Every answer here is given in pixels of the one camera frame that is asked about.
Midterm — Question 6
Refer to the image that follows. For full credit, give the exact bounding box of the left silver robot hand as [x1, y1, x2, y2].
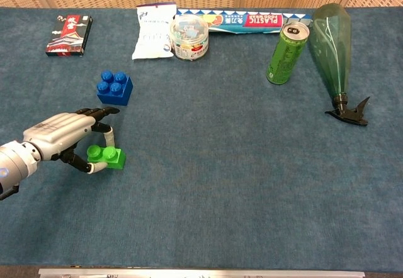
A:
[22, 106, 121, 175]

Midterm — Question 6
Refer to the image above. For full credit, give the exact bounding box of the green toy brick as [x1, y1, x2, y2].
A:
[86, 145, 127, 171]

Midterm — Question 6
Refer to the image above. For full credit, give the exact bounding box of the blue toy brick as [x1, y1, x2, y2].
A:
[96, 70, 134, 106]

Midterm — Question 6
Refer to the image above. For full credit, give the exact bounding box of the black red card box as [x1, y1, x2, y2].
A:
[45, 14, 94, 57]

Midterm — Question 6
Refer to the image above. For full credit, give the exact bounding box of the white snack bag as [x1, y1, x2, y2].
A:
[131, 2, 178, 61]

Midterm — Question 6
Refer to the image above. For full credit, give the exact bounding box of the teal felt table cover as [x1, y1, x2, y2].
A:
[0, 6, 403, 272]

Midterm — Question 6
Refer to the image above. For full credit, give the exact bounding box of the clear round tub of clips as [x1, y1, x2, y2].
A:
[169, 14, 210, 61]

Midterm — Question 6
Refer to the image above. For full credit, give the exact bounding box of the plastic food wrap box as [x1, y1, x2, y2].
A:
[175, 8, 313, 27]
[206, 13, 283, 35]

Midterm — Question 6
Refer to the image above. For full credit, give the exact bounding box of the green drink can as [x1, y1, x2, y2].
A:
[266, 21, 310, 86]

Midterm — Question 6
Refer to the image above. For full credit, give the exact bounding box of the green spray bottle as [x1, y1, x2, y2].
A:
[307, 3, 371, 126]

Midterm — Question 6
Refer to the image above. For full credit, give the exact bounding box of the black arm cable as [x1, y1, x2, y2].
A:
[0, 184, 20, 201]

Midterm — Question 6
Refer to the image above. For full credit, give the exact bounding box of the aluminium profile rail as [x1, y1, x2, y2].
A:
[38, 267, 366, 278]

